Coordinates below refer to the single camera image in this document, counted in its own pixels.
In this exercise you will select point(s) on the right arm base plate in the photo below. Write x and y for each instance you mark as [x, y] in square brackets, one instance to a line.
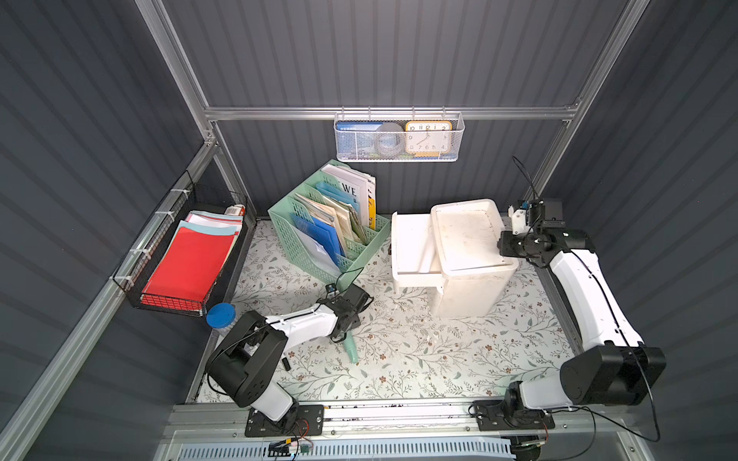
[498, 415]

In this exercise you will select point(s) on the grey tape roll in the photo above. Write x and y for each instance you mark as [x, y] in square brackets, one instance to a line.
[390, 140]

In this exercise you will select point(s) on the white magazine in organizer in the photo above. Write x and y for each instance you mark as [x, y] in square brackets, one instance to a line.
[361, 186]

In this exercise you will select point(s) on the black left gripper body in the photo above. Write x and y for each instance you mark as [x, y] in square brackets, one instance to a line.
[346, 326]

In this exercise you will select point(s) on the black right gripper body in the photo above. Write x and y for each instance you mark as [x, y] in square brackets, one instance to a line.
[513, 246]

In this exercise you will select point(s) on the yellow alarm clock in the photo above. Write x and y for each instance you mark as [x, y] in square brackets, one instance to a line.
[429, 138]

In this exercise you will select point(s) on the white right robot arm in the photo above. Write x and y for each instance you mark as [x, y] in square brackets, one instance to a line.
[615, 366]

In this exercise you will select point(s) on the mint green file organizer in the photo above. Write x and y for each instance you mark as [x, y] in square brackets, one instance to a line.
[330, 225]

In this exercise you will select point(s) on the blue folder in organizer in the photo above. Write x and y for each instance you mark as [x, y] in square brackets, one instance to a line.
[321, 233]

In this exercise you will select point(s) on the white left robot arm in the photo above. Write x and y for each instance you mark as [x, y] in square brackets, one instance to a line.
[244, 363]

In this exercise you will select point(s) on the blue box in basket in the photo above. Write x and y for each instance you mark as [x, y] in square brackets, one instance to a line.
[356, 140]

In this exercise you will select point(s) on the black wire wall tray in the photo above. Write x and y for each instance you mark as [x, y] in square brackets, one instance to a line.
[195, 203]

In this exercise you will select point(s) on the red paper folder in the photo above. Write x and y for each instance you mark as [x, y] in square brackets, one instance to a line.
[192, 262]

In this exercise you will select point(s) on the white three-drawer storage unit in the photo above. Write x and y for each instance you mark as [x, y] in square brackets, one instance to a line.
[475, 273]

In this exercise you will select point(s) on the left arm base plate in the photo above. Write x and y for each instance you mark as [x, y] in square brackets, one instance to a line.
[300, 420]

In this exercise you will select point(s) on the white ribbed front cover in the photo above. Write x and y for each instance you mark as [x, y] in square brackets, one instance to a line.
[454, 448]

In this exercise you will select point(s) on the blue-lid clear jar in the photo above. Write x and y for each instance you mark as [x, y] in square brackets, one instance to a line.
[221, 316]

